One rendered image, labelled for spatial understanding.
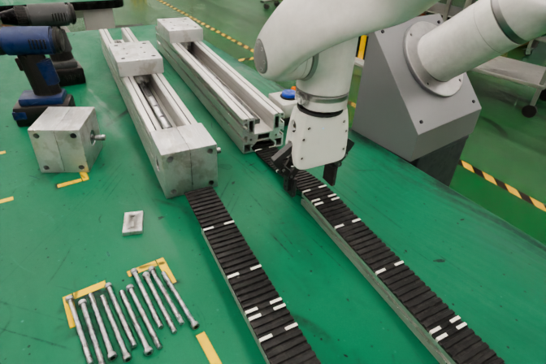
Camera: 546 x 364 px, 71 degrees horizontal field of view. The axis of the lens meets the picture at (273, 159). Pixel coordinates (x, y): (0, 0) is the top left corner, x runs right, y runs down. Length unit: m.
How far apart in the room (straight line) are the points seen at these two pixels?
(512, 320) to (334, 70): 0.42
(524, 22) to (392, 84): 0.25
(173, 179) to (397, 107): 0.50
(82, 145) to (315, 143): 0.44
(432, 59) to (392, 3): 0.50
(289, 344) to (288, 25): 0.37
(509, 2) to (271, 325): 0.68
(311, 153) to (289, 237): 0.14
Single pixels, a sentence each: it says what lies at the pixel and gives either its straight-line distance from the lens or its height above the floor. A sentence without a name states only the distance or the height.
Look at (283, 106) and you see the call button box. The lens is 0.94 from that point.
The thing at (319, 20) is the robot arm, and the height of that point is 1.13.
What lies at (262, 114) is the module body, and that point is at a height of 0.84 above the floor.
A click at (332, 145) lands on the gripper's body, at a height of 0.91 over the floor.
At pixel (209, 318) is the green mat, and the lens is 0.55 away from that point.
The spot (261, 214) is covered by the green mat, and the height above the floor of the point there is 0.78.
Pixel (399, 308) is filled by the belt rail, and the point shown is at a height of 0.79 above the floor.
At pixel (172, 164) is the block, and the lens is 0.69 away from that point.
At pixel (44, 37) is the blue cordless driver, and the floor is 0.98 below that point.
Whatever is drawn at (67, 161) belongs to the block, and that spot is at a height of 0.81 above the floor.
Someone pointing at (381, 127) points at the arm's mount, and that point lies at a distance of 0.93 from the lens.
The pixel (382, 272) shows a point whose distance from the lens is 0.58.
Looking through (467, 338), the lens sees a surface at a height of 0.81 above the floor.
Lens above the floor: 1.23
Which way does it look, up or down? 33 degrees down
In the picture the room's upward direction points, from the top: 4 degrees clockwise
